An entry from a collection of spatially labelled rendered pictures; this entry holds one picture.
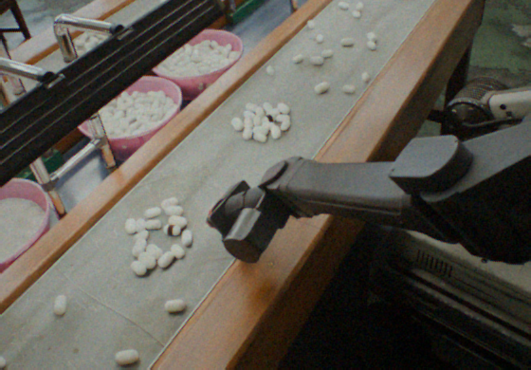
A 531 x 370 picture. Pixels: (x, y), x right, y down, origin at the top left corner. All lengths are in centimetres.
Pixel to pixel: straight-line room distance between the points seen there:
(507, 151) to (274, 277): 58
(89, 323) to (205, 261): 22
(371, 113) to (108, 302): 68
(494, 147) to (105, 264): 77
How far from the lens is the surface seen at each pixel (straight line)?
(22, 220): 119
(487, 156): 38
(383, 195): 48
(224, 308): 86
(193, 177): 111
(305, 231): 94
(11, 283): 103
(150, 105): 139
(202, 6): 99
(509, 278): 129
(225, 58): 151
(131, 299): 94
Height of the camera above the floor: 147
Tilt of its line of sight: 41 degrees down
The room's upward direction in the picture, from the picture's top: 8 degrees counter-clockwise
